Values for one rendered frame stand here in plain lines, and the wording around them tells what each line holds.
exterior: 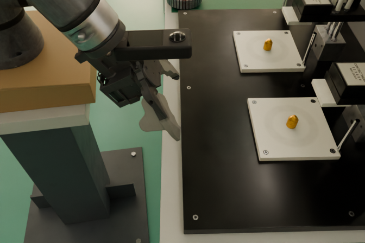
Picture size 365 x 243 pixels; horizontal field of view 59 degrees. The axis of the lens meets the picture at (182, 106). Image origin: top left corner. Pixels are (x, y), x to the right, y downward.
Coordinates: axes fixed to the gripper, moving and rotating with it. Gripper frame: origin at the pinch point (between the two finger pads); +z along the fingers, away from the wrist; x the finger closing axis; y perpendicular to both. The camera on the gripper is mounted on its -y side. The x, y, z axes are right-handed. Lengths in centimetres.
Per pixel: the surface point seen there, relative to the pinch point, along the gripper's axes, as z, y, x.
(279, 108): 15.8, -14.5, -4.4
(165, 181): 6.7, 7.8, 10.0
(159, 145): 68, 51, -49
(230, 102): 11.8, -5.3, -7.4
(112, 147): 57, 71, -48
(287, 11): 9.3, -22.9, -25.1
